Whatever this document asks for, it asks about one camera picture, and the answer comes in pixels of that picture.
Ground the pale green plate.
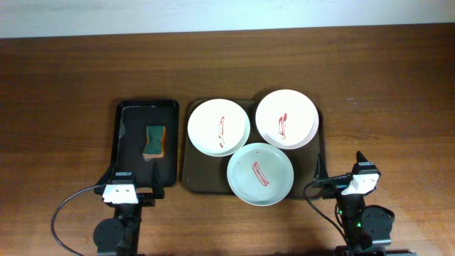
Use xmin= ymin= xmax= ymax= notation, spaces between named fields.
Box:
xmin=227 ymin=143 xmax=294 ymax=206

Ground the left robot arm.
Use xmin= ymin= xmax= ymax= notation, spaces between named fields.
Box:
xmin=93 ymin=163 xmax=164 ymax=256

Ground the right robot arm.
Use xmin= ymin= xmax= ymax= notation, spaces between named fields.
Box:
xmin=303 ymin=151 xmax=413 ymax=255

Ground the cream plate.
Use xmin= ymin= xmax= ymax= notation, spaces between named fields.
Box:
xmin=187 ymin=99 xmax=250 ymax=157

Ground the small black tray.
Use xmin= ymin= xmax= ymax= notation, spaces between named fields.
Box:
xmin=111 ymin=100 xmax=179 ymax=188

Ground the pinkish white plate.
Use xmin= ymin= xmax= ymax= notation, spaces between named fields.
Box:
xmin=255 ymin=90 xmax=319 ymax=149

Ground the large brown tray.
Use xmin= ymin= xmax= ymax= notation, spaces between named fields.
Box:
xmin=182 ymin=100 xmax=325 ymax=199

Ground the green orange sponge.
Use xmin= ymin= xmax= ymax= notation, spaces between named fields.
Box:
xmin=142 ymin=126 xmax=166 ymax=161

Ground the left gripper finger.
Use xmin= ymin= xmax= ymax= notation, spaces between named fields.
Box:
xmin=97 ymin=162 xmax=115 ymax=185
xmin=150 ymin=161 xmax=161 ymax=189

